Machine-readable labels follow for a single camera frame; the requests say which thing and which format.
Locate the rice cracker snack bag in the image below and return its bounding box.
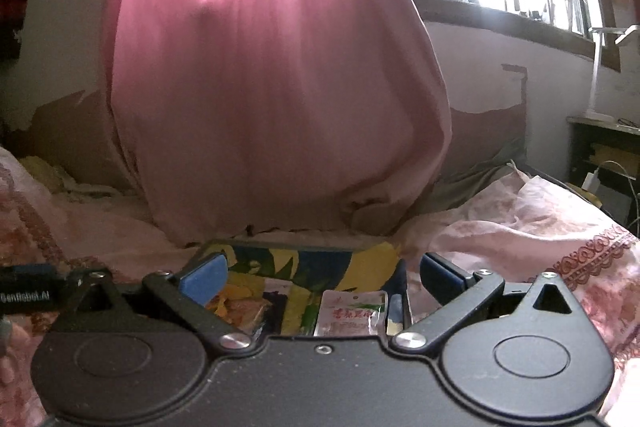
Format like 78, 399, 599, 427
205, 279, 291, 337

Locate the white tofu snack packet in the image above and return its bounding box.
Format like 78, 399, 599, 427
314, 291, 388, 337

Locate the gold foil snack packet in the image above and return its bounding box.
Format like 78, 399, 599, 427
205, 273, 266, 317

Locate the person's left hand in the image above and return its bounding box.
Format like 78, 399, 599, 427
1, 317, 34, 416

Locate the metal cartoon tin tray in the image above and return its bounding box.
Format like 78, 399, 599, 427
198, 242, 411, 337

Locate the pink floral bedsheet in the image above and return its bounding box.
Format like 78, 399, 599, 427
1, 152, 639, 426

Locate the dark bedside desk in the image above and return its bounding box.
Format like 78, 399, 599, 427
567, 116, 639, 236

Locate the pink curtain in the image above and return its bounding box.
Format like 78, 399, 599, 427
103, 0, 451, 244

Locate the white desk lamp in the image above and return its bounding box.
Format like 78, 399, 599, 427
581, 24, 640, 122

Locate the white charger with cable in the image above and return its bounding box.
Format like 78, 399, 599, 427
582, 159, 639, 225

